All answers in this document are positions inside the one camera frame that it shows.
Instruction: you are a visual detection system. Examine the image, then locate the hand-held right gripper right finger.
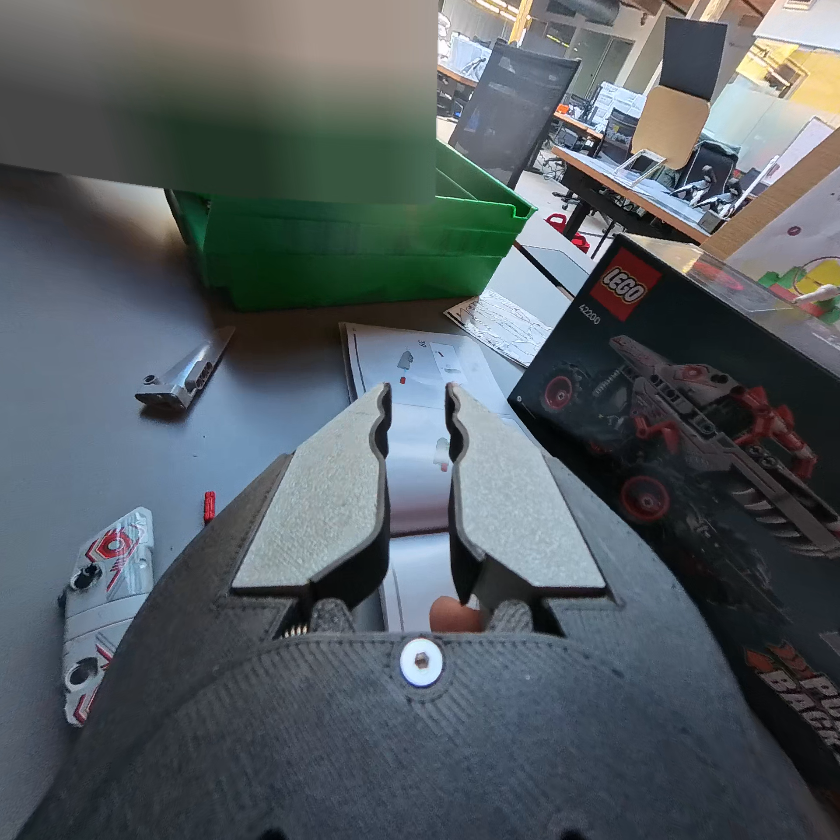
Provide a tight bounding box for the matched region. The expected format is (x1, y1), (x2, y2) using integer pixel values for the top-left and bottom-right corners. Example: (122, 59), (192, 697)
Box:
(445, 382), (606, 626)

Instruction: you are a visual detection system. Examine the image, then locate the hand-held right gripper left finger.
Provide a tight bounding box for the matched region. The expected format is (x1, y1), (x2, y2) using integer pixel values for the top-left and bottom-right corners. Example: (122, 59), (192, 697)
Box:
(231, 382), (393, 613)

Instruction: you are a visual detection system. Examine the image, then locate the lego instruction booklet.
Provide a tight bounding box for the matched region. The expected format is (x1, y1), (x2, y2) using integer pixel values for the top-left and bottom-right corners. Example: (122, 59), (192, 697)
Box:
(339, 322), (536, 634)

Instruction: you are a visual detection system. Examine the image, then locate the black lego set box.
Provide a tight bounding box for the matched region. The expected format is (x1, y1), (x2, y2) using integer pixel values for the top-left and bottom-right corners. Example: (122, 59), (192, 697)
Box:
(507, 233), (840, 798)

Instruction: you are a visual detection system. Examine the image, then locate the lego sticker sheet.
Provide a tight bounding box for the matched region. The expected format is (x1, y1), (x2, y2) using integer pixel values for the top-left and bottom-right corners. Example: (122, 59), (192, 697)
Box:
(444, 295), (553, 368)

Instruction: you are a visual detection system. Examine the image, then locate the white stickered lego panel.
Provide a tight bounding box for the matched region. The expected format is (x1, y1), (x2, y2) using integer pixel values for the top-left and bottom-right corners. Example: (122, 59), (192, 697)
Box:
(58, 507), (156, 726)

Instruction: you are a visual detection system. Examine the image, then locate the person's right hand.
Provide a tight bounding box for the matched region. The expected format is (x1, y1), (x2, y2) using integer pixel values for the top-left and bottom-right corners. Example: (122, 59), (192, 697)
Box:
(428, 595), (481, 633)

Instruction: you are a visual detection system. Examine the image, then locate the green plastic bin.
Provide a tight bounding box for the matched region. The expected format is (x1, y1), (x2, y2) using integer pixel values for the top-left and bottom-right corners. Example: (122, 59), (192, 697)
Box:
(164, 138), (539, 312)

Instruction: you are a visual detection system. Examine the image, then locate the red plastic object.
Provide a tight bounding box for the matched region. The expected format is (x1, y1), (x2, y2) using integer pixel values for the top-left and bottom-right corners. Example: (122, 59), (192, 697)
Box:
(546, 211), (592, 250)

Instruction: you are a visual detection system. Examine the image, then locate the wooden office desk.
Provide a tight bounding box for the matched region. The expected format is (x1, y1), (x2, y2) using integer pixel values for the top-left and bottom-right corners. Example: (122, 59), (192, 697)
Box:
(551, 144), (716, 260)

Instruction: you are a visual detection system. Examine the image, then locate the white printed cardboard box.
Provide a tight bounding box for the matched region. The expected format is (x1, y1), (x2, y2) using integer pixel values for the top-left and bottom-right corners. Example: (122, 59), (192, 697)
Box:
(699, 125), (840, 322)

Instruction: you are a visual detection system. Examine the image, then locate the black mesh office chair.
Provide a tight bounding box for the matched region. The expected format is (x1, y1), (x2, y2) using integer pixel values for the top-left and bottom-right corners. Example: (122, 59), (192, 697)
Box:
(448, 38), (582, 191)

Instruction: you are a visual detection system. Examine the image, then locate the tan and black chair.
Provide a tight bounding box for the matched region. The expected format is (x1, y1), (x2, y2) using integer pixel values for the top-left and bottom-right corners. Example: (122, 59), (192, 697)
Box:
(617, 16), (729, 186)

